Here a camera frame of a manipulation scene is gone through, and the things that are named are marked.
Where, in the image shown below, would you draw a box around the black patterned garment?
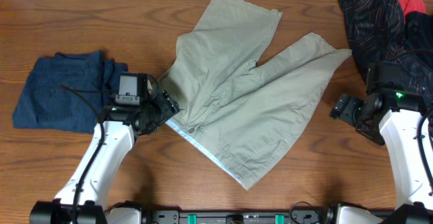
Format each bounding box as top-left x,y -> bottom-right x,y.
338,0 -> 432,104

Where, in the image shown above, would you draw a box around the khaki green shorts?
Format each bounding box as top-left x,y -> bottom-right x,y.
159,0 -> 352,189

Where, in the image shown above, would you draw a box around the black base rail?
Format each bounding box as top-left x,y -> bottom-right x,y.
149,202 -> 336,224

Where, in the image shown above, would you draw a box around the folded dark blue shorts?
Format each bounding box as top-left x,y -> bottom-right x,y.
12,51 -> 128,134

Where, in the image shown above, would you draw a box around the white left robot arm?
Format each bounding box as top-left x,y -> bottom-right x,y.
30,91 -> 179,224

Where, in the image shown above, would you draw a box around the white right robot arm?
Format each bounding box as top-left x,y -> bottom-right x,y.
325,89 -> 432,224

